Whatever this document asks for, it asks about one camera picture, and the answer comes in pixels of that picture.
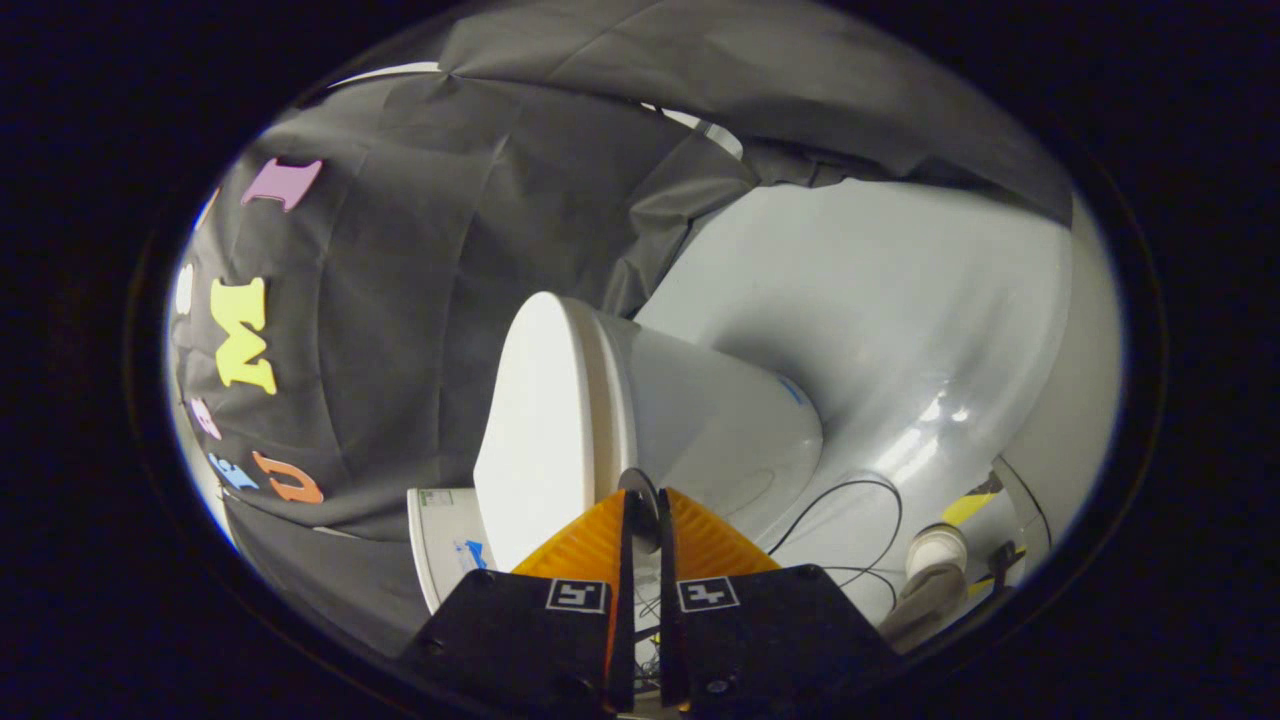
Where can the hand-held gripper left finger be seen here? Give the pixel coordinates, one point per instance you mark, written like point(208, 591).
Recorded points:
point(520, 640)

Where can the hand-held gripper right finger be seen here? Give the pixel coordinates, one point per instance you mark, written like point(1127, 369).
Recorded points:
point(770, 640)

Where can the white toilet lid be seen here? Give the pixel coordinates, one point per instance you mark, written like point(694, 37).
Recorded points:
point(545, 420)

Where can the white toilet bowl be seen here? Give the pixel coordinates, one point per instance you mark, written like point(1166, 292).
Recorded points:
point(720, 420)

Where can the white drain pipe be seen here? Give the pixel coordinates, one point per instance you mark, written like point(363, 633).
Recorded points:
point(935, 560)

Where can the yellow black striped tape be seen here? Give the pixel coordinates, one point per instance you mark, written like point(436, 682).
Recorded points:
point(968, 508)

